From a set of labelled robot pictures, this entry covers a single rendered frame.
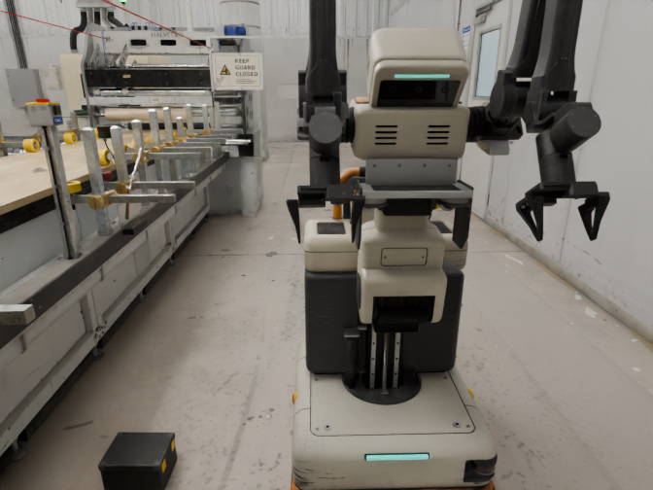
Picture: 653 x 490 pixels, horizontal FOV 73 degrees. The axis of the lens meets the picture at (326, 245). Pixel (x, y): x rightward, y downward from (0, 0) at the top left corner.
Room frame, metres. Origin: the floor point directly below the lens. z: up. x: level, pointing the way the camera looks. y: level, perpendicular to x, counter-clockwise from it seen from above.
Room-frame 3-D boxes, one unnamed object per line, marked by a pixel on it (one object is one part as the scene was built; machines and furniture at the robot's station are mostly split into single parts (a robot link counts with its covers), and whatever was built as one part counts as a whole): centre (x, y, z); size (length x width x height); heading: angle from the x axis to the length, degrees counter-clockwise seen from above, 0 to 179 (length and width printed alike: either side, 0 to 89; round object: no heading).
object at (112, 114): (4.56, 1.56, 1.05); 1.43 x 0.12 x 0.12; 92
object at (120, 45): (4.84, 1.57, 0.95); 1.65 x 0.70 x 1.90; 92
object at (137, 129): (2.23, 0.93, 0.89); 0.04 x 0.04 x 0.48; 2
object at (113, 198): (1.77, 0.84, 0.84); 0.43 x 0.03 x 0.04; 92
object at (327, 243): (1.43, -0.19, 0.59); 0.55 x 0.34 x 0.83; 92
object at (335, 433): (1.34, -0.20, 0.16); 0.67 x 0.64 x 0.25; 2
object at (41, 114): (1.47, 0.90, 1.18); 0.07 x 0.07 x 0.08; 2
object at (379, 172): (1.05, -0.20, 0.99); 0.28 x 0.16 x 0.22; 92
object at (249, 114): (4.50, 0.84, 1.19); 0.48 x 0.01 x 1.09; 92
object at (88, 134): (1.73, 0.91, 0.89); 0.04 x 0.04 x 0.48; 2
